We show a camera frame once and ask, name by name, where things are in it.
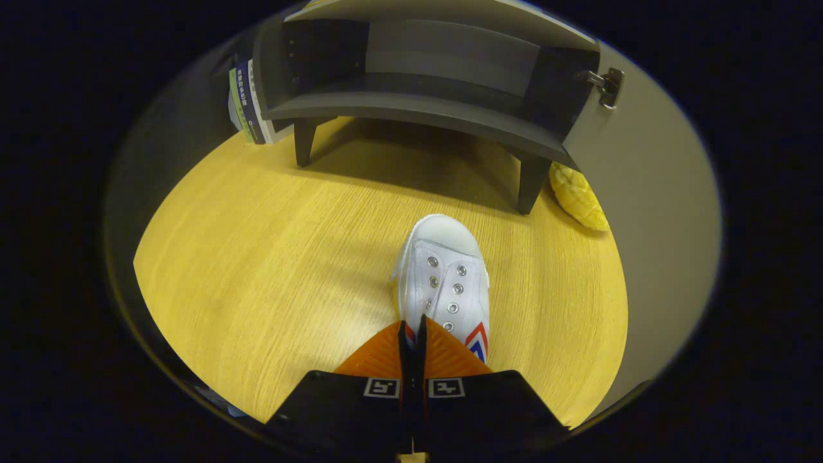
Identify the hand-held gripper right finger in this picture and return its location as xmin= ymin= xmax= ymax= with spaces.
xmin=418 ymin=315 xmax=570 ymax=454

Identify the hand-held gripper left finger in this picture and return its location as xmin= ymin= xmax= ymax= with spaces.
xmin=267 ymin=318 xmax=412 ymax=454

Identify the white canvas shoe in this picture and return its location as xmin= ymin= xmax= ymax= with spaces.
xmin=391 ymin=214 xmax=491 ymax=364

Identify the yellow round soft toy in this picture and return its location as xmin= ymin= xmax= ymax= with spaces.
xmin=550 ymin=161 xmax=610 ymax=232

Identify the beige shoe cabinet door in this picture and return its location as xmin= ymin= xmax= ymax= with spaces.
xmin=563 ymin=42 xmax=722 ymax=420

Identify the metal cabinet door hinge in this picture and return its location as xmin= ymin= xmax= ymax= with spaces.
xmin=575 ymin=67 xmax=626 ymax=109

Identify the dark blue book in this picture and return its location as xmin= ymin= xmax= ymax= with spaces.
xmin=235 ymin=61 xmax=267 ymax=145

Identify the grey shoe cabinet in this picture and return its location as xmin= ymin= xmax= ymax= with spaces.
xmin=253 ymin=0 xmax=602 ymax=215

